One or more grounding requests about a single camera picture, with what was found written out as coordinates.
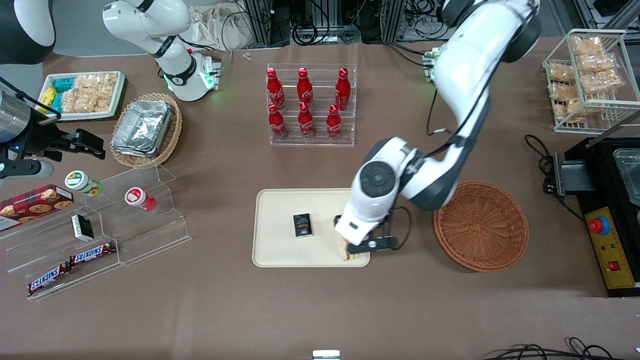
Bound white wire rack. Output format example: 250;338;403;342
542;28;640;134

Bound light wicker basket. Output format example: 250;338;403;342
110;92;183;168

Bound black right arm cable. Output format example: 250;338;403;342
0;76;62;120

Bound red lid cup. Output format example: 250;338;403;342
125;187;157;212

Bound aluminium frame post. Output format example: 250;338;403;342
244;0;273;47
381;0;404;44

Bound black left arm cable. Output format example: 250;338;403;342
390;85;493;251

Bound black floor cables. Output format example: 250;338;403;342
482;337;640;360

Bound rice cracker packet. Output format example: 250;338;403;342
61;89;95;114
75;74;119;98

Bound beige plastic tray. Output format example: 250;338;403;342
252;188;371;268

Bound coiled black background cables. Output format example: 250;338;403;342
291;0;362;47

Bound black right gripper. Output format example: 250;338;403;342
0;117;106;169

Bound beige cloth bag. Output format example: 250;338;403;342
189;4;256;51

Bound snickers bar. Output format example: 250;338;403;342
69;241;117;266
27;262;72;296

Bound green lid cup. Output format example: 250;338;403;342
65;170;104;197

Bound cracker packet in clear wrap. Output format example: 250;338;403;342
548;81;577;103
572;36;604;56
564;99;599;121
582;70;626;96
577;52;619;74
548;64;577;84

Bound yellow emergency stop control box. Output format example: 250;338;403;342
585;206;640;291

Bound red cookie box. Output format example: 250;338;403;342
0;184;75;232

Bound clear acrylic bottle rack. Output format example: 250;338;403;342
266;63;357;147

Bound white snack tray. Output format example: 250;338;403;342
42;71;127;122

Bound brown wicker basket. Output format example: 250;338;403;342
433;180;530;273

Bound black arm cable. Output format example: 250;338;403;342
390;85;493;251
0;76;62;120

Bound black appliance power cable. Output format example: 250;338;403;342
524;133;586;221

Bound triangular sandwich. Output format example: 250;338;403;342
340;238;371;262

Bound stacked aluminium foil containers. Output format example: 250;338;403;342
111;99;173;158

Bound small black white box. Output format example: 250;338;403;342
71;214;95;242

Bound red cola bottle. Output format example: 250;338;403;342
297;67;314;108
298;102;316;140
266;68;286;111
335;67;351;112
268;103;288;141
326;104;343;142

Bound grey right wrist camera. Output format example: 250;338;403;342
0;159;54;180

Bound small black box gold print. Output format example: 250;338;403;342
293;213;314;238

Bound clear acrylic step display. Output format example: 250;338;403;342
5;162;192;302

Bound black appliance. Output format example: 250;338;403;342
552;136;640;298

